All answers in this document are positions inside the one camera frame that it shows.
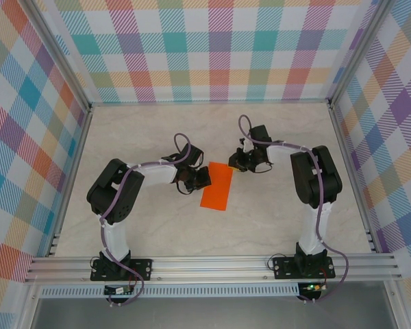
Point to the long aluminium side rail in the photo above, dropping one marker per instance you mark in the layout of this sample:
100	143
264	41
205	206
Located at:
72	178
354	178

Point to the grey metal sheet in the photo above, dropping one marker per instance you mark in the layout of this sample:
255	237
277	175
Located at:
209	313

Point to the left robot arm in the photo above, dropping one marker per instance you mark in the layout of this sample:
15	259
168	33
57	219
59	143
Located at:
157	176

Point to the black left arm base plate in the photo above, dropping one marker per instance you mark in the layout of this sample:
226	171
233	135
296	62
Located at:
144	269

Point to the short aluminium frame rail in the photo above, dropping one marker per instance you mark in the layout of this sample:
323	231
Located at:
209	102

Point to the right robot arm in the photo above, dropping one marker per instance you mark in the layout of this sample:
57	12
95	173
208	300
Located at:
315	178

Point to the small dark circuit board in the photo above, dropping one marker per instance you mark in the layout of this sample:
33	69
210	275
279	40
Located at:
118	290

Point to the aluminium frame post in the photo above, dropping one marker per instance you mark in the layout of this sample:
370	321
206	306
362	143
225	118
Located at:
58	58
359	55

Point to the orange paper sheet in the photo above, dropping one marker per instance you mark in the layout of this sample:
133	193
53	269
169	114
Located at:
217	192

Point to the aluminium mounting rail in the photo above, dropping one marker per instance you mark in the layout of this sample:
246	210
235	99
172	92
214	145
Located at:
209	269

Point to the circuit board with green light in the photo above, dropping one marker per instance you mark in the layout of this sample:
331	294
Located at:
313	287

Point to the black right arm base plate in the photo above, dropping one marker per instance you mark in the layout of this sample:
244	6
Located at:
282	269

